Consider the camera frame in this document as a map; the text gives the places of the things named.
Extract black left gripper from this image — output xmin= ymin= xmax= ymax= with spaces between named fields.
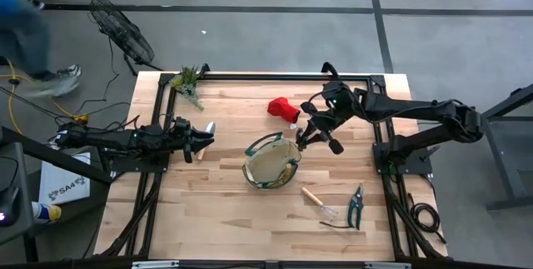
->
xmin=168 ymin=115 xmax=216 ymax=164

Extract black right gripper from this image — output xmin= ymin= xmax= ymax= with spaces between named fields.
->
xmin=296 ymin=101 xmax=345 ymax=156

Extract beige green-handled gardening bag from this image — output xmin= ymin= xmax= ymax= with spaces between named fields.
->
xmin=242 ymin=131 xmax=303 ymax=191

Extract wood handled wire hand rake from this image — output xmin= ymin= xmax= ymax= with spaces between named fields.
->
xmin=301 ymin=186 xmax=339 ymax=222

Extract green pruning shears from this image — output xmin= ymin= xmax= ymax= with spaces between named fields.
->
xmin=319 ymin=183 xmax=366 ymax=232

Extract artificial succulent plant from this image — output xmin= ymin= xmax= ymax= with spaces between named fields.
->
xmin=168 ymin=65 xmax=206 ymax=112

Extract black floor fan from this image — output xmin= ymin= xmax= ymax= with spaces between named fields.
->
xmin=87 ymin=0 xmax=163 ymax=77

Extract black rig crossbar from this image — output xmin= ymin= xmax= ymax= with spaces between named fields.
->
xmin=0 ymin=255 xmax=533 ymax=269

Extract black side table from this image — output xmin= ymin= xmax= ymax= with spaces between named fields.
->
xmin=0 ymin=125 xmax=114 ymax=264

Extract white printed box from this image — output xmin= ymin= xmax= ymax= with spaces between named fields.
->
xmin=38 ymin=152 xmax=92 ymax=206

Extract black metal stand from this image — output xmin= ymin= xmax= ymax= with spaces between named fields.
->
xmin=478 ymin=83 xmax=533 ymax=212

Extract black mouse with light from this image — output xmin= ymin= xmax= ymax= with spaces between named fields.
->
xmin=0 ymin=185 xmax=21 ymax=227

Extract black aluminium table frame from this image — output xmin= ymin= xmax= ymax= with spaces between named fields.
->
xmin=94 ymin=71 xmax=449 ymax=262

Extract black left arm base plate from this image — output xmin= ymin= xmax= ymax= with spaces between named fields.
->
xmin=97 ymin=142 xmax=172 ymax=174

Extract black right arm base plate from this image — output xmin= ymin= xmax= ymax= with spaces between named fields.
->
xmin=372 ymin=142 xmax=441 ymax=177

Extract yellow extension cable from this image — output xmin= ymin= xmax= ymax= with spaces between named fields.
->
xmin=0 ymin=58 xmax=91 ymax=136

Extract coiled black cable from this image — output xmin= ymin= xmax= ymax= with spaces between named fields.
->
xmin=407 ymin=193 xmax=447 ymax=245

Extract silver metal bracket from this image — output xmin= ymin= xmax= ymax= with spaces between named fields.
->
xmin=132 ymin=260 xmax=180 ymax=269
xmin=364 ymin=262 xmax=412 ymax=269

